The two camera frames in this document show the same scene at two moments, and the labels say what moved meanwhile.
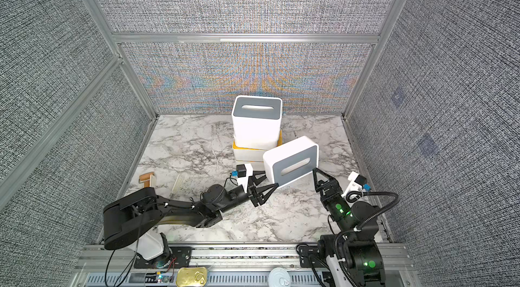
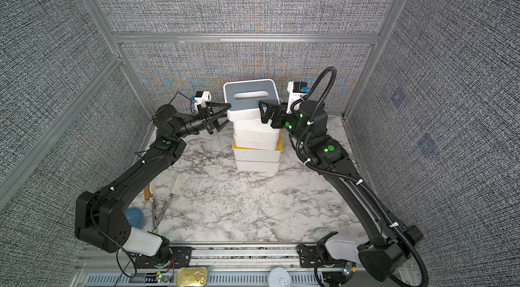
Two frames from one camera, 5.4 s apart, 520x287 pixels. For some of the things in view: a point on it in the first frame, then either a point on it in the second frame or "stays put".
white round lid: [279, 277] stays put
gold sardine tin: [191, 277] stays put
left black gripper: [261, 200] to [208, 122]
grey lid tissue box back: [291, 160] to [244, 97]
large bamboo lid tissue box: [257, 166] stays put
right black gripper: [332, 189] to [277, 112]
